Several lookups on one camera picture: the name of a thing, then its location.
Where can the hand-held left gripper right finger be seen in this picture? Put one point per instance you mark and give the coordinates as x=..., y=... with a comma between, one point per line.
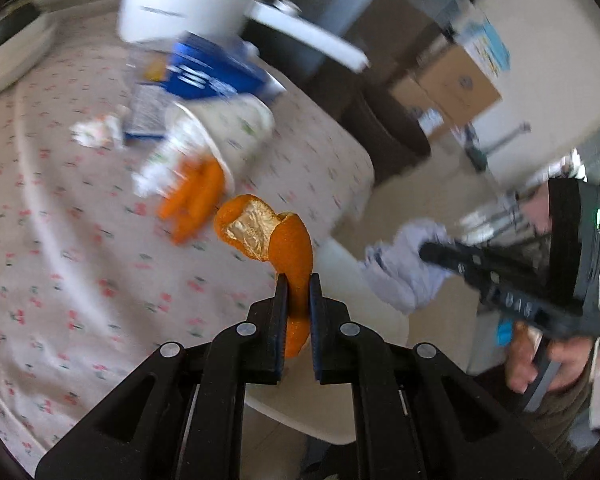
x=315, y=320

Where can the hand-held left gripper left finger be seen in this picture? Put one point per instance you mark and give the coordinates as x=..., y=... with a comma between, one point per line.
x=280, y=320

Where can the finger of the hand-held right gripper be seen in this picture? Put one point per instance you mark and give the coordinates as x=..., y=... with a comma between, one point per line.
x=460, y=260

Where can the pale lavender cloth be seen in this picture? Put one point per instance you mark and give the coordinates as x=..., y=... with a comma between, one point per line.
x=405, y=270

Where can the orange peel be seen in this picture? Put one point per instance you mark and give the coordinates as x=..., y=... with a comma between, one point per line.
x=290, y=255

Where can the person's right hand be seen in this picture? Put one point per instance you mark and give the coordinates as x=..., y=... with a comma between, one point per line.
x=575, y=360

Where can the metal rack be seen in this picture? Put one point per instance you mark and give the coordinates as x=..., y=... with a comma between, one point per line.
x=500, y=215

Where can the orange carrot stick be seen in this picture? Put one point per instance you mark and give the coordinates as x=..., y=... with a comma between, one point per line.
x=207, y=192
x=182, y=222

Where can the dark bin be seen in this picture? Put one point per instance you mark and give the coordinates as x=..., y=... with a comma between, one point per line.
x=380, y=130

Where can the small cardboard box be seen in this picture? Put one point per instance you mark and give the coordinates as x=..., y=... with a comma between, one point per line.
x=410, y=100

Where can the person's olive clothing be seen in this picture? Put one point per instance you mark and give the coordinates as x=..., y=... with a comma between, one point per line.
x=555, y=425

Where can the large cardboard box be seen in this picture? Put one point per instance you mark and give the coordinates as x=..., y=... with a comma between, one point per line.
x=455, y=90

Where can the white crumpled wrapper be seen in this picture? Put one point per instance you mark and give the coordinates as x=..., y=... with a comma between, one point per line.
x=155, y=175

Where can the white printed paper cup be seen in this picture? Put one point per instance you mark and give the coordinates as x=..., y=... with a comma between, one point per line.
x=230, y=130

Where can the blue and white printed box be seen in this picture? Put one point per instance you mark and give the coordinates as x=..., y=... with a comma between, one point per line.
x=485, y=40

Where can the blue carton box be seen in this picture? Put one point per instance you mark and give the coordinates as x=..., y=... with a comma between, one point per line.
x=205, y=70

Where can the crumpled white tissue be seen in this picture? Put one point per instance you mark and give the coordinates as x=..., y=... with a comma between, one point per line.
x=97, y=131

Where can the light blue pole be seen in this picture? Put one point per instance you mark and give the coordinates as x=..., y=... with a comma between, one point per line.
x=345, y=0

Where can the white bowl with dark contents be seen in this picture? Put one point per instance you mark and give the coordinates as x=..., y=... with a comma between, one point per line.
x=10, y=60

